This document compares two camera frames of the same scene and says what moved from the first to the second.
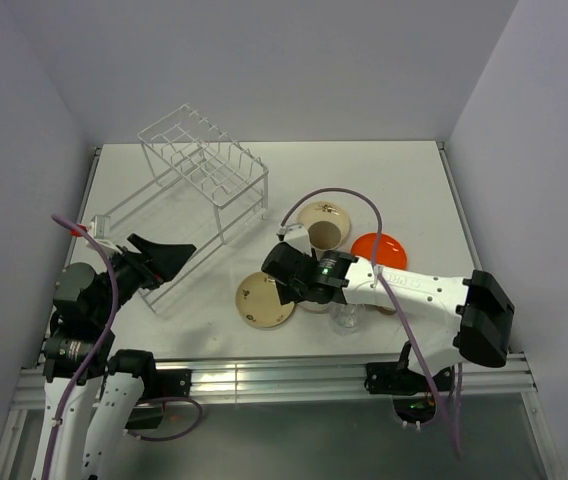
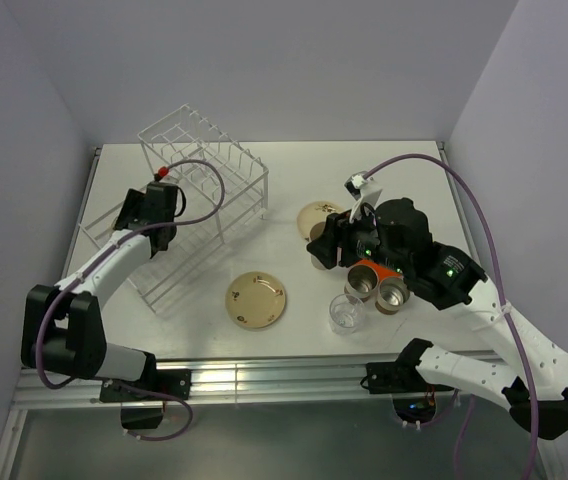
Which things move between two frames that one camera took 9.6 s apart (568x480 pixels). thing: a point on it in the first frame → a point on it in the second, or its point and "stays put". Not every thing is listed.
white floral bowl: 326,307 → 112,222
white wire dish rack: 207,190 stays put
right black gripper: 287,293 → 339,231
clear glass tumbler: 346,318 stays put
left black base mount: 159,385 stays put
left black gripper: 169,258 → 131,204
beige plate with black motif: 325,211 stays put
